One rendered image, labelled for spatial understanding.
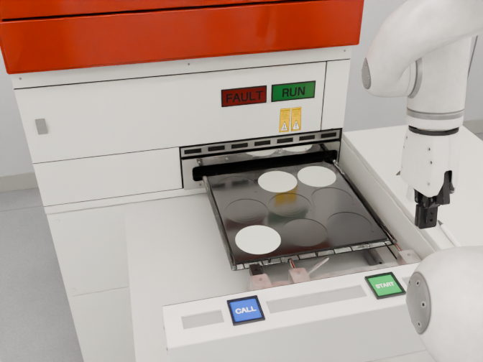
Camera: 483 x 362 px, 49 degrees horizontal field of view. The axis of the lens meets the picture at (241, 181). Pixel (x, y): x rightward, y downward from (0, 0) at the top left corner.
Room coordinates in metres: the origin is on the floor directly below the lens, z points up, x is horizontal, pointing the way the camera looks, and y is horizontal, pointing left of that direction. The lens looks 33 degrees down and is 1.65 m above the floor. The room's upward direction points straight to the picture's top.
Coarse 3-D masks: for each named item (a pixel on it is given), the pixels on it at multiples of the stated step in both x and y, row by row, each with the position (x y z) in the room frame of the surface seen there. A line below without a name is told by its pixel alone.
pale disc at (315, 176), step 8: (304, 168) 1.21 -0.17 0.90; (312, 168) 1.21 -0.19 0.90; (320, 168) 1.21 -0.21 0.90; (304, 176) 1.17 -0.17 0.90; (312, 176) 1.17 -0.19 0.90; (320, 176) 1.17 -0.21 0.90; (328, 176) 1.17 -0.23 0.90; (312, 184) 1.14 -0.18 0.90; (320, 184) 1.14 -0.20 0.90; (328, 184) 1.14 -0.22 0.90
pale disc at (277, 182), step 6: (264, 174) 1.19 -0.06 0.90; (270, 174) 1.19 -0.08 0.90; (276, 174) 1.19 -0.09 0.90; (282, 174) 1.19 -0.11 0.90; (288, 174) 1.19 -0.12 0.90; (258, 180) 1.15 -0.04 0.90; (264, 180) 1.15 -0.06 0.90; (270, 180) 1.15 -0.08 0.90; (276, 180) 1.15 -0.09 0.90; (282, 180) 1.15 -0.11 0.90; (288, 180) 1.15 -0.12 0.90; (294, 180) 1.15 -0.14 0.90; (264, 186) 1.13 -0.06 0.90; (270, 186) 1.13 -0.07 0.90; (276, 186) 1.13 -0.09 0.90; (282, 186) 1.13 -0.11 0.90; (288, 186) 1.13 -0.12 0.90; (294, 186) 1.13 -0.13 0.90
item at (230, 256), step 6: (204, 180) 1.15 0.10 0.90; (210, 186) 1.13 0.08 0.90; (210, 192) 1.09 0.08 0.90; (210, 198) 1.07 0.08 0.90; (216, 210) 1.02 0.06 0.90; (216, 216) 1.00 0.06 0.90; (216, 222) 0.98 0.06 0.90; (222, 228) 0.95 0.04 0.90; (222, 234) 0.93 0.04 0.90; (222, 240) 0.91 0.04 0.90; (228, 240) 0.91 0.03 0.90; (228, 246) 0.89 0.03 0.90; (228, 252) 0.87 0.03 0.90; (228, 258) 0.85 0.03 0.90; (234, 264) 0.83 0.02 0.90; (234, 270) 0.82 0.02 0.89
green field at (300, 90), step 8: (280, 88) 1.26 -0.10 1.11; (288, 88) 1.26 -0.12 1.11; (296, 88) 1.27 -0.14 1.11; (304, 88) 1.27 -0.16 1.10; (312, 88) 1.28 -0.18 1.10; (280, 96) 1.26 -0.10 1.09; (288, 96) 1.26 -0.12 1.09; (296, 96) 1.27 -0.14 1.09; (304, 96) 1.27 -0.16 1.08; (312, 96) 1.28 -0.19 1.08
